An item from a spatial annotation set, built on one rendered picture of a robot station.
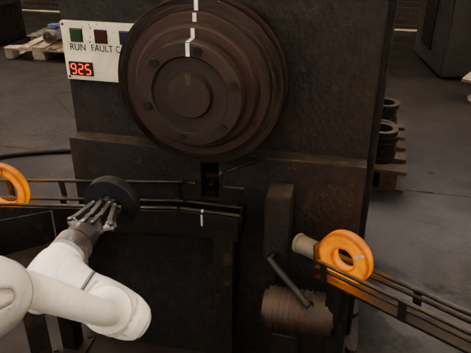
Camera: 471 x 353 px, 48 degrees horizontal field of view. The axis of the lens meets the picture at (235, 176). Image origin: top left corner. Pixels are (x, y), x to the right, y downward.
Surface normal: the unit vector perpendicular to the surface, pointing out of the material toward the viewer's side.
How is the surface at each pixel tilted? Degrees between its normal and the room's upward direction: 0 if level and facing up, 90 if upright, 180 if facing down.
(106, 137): 0
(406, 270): 0
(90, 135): 0
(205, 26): 28
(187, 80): 90
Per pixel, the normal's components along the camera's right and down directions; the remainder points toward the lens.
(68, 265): 0.54, -0.65
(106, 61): -0.22, 0.46
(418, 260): 0.00, -0.88
